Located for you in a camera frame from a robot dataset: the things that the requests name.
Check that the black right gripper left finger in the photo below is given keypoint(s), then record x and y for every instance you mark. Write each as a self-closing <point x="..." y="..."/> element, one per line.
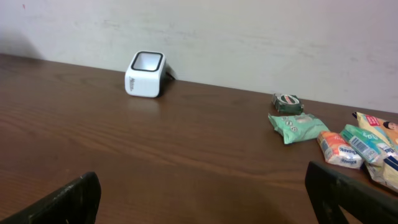
<point x="75" y="202"/>

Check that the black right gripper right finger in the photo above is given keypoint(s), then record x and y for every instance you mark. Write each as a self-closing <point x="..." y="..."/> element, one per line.
<point x="330" y="191"/>

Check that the orange small snack packet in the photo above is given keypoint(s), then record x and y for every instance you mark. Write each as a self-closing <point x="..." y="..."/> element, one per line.
<point x="337" y="151"/>

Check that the small teal tissue pack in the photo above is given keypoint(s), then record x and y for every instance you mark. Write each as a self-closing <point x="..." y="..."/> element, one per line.
<point x="370" y="147"/>

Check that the large white snack bag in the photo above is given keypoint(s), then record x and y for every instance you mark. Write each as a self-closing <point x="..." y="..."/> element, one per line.
<point x="386" y="133"/>

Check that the teal snack packet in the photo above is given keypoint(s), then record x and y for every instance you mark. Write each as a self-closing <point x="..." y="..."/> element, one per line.
<point x="297" y="128"/>

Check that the white barcode scanner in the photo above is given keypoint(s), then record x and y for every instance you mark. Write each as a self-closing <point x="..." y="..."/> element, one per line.
<point x="147" y="75"/>

